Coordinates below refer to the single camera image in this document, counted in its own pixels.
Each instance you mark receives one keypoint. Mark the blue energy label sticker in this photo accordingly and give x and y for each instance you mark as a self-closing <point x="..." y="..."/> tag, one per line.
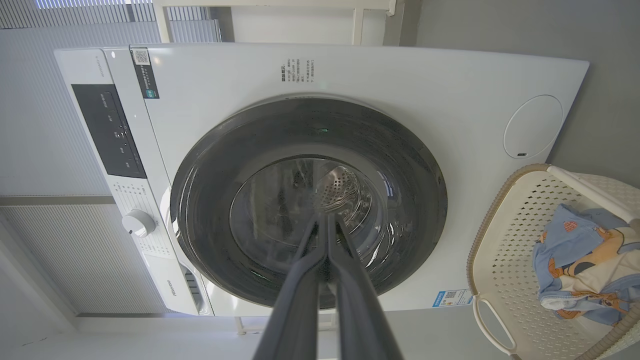
<point x="451" y="297"/>

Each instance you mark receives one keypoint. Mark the white plastic control dial knob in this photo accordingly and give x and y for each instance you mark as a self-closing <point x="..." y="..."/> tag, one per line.
<point x="138" y="223"/>

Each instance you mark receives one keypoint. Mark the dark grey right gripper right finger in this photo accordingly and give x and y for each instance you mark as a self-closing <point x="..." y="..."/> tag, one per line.
<point x="357" y="320"/>

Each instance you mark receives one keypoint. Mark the round white filter cover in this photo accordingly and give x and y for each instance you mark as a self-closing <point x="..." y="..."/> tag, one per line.
<point x="532" y="126"/>

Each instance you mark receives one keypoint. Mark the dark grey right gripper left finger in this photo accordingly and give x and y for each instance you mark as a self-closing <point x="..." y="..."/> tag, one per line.
<point x="300" y="310"/>

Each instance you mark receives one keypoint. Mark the cream perforated laundry basket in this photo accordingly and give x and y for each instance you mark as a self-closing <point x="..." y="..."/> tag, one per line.
<point x="505" y="270"/>

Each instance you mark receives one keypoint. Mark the dark round washer door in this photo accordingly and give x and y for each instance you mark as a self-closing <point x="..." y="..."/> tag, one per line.
<point x="210" y="200"/>

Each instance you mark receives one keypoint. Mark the white front-load washing machine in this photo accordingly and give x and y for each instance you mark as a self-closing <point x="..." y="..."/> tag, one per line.
<point x="400" y="80"/>

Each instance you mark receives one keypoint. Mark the black QR code sticker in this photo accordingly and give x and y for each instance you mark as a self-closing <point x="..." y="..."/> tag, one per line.
<point x="145" y="75"/>

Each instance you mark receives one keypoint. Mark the white metal rack frame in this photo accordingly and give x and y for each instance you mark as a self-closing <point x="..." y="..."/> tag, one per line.
<point x="162" y="22"/>

